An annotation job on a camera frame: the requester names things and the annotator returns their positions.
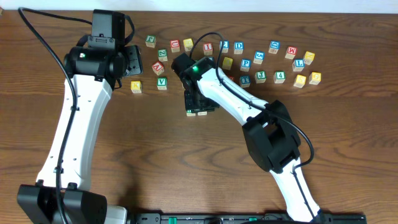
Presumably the green N block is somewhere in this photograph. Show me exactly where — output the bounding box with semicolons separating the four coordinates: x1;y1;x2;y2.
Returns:
186;110;197;116

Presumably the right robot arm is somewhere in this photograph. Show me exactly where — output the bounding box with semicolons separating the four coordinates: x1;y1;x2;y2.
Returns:
171;53;320;222

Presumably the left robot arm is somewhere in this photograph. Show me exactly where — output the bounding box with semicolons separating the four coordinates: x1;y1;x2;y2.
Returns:
17;9;143;223

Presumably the yellow K block left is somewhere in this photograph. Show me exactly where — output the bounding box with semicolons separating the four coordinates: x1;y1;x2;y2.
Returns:
131;80;142;93

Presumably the yellow k block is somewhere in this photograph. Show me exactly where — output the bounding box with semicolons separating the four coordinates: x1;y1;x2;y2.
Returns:
303;51;315;65
131;80;142;93

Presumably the red A block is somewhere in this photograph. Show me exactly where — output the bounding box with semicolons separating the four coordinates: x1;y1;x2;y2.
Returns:
152;61;165;76

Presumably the green J block far left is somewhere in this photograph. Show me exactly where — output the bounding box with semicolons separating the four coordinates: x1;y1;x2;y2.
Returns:
145;35;156;48

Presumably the green j block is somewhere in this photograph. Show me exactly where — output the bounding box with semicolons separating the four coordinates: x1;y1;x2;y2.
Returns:
145;35;156;48
255;71;267;83

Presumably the green Z block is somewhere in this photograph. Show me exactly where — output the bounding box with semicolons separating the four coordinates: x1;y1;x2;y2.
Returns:
157;49;168;62

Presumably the green V block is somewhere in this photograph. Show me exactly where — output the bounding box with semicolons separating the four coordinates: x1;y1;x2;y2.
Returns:
157;77;167;90

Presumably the red U block top row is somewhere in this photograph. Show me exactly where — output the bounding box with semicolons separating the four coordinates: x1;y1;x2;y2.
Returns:
170;40;180;53

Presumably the yellow O block middle row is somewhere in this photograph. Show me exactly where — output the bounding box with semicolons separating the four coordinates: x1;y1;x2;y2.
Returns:
222;57;233;70

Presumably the red I block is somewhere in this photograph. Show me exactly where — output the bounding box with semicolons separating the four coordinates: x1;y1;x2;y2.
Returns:
203;42;213;55

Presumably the blue T block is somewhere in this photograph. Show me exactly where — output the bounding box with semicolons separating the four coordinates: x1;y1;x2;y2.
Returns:
239;75;251;88

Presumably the yellow S block top row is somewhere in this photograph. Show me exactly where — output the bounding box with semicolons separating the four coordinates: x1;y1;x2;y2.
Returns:
183;38;194;52

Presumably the blue 2 block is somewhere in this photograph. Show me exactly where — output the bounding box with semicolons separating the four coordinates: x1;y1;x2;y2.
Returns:
220;40;229;54

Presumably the blue P block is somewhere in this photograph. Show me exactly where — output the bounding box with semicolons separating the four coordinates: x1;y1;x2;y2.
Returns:
240;58;251;72

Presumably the blue D block centre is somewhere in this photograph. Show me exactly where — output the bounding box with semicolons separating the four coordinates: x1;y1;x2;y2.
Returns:
234;42;244;54

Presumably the blue d block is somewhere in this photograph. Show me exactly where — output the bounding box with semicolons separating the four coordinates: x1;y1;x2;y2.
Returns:
234;42;244;54
269;40;280;54

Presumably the green J block right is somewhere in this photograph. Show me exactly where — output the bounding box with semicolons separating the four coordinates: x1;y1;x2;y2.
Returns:
255;71;267;83

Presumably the blue 5 block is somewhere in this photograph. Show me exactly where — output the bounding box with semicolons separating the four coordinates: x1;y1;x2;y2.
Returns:
253;51;265;65

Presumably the green 4 block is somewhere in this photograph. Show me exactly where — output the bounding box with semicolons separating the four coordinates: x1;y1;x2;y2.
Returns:
274;71;286;84

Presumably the blue D block right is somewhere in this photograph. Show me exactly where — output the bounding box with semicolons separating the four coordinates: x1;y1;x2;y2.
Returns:
269;40;280;54

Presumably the yellow S block bottom right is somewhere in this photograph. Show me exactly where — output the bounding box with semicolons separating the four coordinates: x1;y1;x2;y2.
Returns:
294;74;307;88

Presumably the red M block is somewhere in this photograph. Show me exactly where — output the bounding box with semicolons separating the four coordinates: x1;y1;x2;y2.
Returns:
285;46;297;60

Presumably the blue L block right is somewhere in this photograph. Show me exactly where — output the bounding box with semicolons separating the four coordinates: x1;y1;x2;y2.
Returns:
292;59;305;72

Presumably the yellow G block far right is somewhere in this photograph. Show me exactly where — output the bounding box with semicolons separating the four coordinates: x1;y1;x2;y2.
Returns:
308;72;322;85

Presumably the yellow K block far right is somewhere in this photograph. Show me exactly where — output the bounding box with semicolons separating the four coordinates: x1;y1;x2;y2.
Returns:
303;51;315;65

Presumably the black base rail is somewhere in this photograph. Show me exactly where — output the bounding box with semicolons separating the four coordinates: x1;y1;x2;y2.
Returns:
127;213;368;224

